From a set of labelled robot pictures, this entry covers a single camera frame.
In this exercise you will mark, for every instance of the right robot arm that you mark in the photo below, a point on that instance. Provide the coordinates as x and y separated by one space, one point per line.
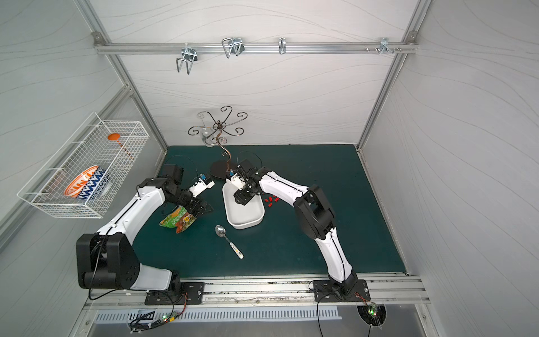
314 212

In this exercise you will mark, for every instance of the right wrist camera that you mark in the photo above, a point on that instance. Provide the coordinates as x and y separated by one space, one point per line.
235 178

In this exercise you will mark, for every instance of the white storage box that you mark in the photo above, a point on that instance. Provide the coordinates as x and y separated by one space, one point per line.
241 217

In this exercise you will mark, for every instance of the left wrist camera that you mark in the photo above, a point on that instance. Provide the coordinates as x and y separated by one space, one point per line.
203 183

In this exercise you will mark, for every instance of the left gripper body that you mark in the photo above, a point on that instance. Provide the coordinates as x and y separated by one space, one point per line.
197 204

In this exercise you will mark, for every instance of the aluminium rail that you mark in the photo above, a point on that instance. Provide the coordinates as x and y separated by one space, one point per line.
251 48
302 290

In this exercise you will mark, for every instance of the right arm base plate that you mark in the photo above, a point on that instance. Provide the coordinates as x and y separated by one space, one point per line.
327 291

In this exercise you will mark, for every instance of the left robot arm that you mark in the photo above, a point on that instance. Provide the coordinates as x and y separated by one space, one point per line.
107 260

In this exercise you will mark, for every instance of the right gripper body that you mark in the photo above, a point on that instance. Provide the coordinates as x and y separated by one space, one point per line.
245 194

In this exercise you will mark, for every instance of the white wire basket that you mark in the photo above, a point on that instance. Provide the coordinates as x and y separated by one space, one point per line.
86 147

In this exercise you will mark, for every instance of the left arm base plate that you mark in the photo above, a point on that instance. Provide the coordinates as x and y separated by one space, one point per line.
173 293

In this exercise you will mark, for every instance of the green snack packet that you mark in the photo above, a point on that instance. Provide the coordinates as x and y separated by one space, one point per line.
180 220

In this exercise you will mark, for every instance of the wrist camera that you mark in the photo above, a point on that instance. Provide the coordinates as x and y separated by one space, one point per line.
235 178
203 183

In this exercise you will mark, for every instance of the orange blue patterned bowl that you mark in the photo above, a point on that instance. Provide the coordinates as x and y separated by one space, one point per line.
93 182

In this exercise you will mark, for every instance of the spoon with white handle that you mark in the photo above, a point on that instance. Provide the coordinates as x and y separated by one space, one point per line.
221 232

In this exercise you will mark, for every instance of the aluminium top rail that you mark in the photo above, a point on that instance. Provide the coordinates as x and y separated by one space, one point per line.
251 48

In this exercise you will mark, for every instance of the orange small spoon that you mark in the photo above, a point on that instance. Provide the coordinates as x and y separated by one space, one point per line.
115 137

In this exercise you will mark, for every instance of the aluminium front rail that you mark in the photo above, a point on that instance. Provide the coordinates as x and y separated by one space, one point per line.
302 290

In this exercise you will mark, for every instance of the metal hook right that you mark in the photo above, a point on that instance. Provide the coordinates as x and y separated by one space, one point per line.
384 48

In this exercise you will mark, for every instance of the glass cup on stand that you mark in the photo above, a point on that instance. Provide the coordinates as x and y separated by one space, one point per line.
207 134

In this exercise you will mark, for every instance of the black metal cup stand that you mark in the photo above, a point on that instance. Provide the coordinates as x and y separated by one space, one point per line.
226 126

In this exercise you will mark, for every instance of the metal double hook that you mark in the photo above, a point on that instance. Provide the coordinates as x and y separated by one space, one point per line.
188 57

